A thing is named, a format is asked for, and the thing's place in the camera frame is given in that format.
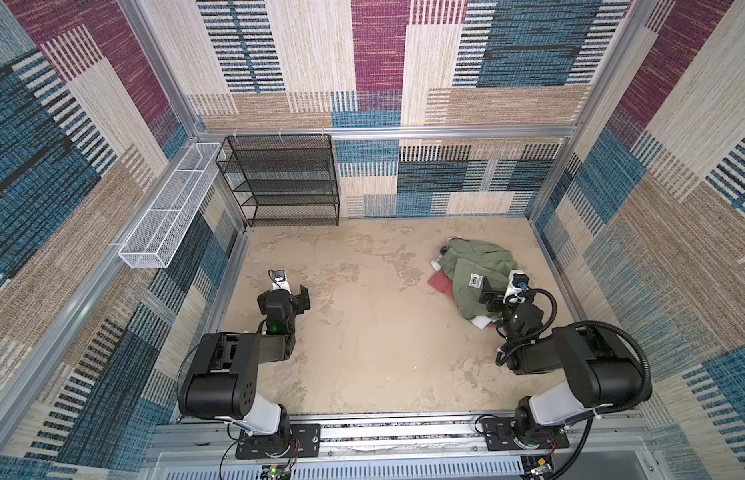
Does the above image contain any red cloth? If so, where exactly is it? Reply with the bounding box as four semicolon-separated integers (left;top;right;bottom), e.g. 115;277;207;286
428;270;455;302

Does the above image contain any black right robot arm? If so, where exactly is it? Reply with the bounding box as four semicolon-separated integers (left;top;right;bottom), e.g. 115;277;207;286
476;272;653;451

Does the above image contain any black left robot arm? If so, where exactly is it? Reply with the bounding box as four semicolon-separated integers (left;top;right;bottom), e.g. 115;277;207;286
178;286;310;458

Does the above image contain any green printed t-shirt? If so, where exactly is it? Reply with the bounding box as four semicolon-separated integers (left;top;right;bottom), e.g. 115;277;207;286
439;237;518;321

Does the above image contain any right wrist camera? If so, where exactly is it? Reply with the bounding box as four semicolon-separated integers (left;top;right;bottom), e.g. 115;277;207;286
504;270;530;305

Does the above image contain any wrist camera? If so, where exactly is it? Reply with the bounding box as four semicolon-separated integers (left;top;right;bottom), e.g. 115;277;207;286
268;269;292;292
504;270;530;305

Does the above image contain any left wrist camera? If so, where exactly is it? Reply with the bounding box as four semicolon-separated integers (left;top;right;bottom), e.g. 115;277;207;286
268;269;292;292

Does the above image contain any black wire shelf rack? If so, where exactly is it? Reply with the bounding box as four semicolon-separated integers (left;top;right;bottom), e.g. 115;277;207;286
218;134;340;228

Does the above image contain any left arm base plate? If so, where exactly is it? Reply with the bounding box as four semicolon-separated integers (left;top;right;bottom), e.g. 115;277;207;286
234;423;322;460

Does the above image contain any white wire mesh basket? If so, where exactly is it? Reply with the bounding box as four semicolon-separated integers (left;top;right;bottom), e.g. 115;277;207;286
118;143;222;269

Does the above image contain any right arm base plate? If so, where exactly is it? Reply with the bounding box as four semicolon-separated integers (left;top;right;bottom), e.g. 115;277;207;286
475;415;571;451

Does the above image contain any aluminium front rail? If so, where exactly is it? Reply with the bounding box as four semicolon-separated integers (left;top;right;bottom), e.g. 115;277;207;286
138;411;672;479

